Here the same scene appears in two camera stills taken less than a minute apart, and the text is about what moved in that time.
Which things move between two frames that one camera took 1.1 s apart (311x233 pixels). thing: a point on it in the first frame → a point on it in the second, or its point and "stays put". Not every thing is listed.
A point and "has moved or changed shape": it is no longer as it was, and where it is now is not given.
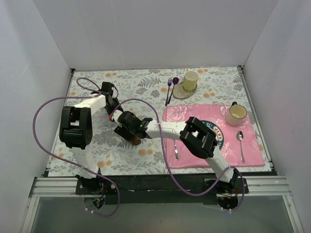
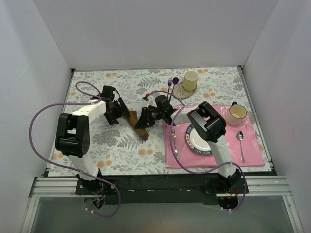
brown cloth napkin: x=136 y=141 has moved or changed shape
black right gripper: x=125 y=132 → x=146 y=116
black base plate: x=161 y=189 stays put
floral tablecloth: x=145 y=92 stays put
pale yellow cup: x=190 y=80 stays put
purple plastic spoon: x=175 y=80 stays put
